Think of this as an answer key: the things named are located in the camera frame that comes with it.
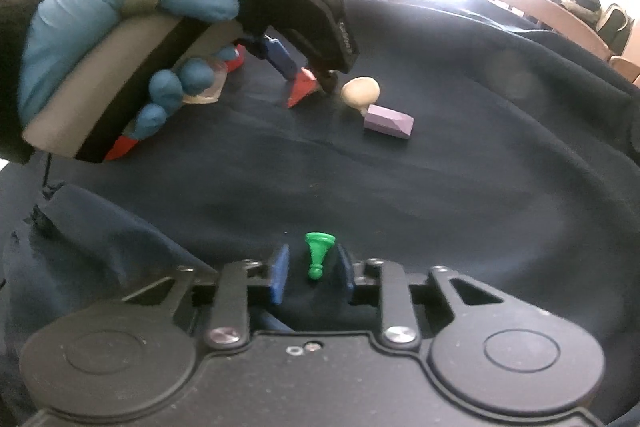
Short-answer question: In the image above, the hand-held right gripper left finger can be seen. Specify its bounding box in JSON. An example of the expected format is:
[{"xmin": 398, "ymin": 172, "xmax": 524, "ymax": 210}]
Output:
[{"xmin": 120, "ymin": 243, "xmax": 292, "ymax": 350}]

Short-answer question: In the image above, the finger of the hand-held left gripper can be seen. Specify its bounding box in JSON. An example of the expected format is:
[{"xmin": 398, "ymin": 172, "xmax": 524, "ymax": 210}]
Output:
[
  {"xmin": 302, "ymin": 7, "xmax": 362, "ymax": 96},
  {"xmin": 245, "ymin": 33, "xmax": 297, "ymax": 82}
]

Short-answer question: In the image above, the red triangular block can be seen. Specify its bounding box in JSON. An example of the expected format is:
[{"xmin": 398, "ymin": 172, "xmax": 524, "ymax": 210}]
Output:
[{"xmin": 286, "ymin": 68, "xmax": 321, "ymax": 108}]

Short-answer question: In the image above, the backpack on chair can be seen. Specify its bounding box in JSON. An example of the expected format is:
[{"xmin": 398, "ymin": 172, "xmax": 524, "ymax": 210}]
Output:
[{"xmin": 547, "ymin": 0, "xmax": 633, "ymax": 55}]

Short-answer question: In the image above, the green pawn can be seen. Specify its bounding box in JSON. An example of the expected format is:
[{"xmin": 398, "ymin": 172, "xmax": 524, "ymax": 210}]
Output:
[{"xmin": 304, "ymin": 232, "xmax": 336, "ymax": 282}]

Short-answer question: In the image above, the clear plastic piece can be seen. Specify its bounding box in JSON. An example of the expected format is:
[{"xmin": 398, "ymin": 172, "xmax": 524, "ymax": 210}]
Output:
[{"xmin": 182, "ymin": 59, "xmax": 228, "ymax": 105}]

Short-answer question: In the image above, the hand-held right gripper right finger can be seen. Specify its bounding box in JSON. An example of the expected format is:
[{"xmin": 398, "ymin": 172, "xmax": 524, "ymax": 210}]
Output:
[{"xmin": 336, "ymin": 244, "xmax": 518, "ymax": 350}]

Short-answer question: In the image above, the purple block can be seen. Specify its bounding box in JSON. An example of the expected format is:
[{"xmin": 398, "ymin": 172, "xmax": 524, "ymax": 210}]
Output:
[{"xmin": 363, "ymin": 103, "xmax": 415, "ymax": 142}]

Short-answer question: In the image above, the cream toy mushroom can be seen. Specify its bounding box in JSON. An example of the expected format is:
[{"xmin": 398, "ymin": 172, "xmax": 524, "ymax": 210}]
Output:
[{"xmin": 341, "ymin": 77, "xmax": 381, "ymax": 116}]

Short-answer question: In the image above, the person's left hand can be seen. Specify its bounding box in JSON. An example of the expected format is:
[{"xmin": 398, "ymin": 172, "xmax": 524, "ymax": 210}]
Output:
[{"xmin": 19, "ymin": 0, "xmax": 241, "ymax": 142}]

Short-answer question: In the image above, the dark blue cloth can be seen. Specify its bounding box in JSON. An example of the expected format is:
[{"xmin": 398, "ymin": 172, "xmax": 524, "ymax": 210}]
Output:
[{"xmin": 0, "ymin": 0, "xmax": 640, "ymax": 427}]

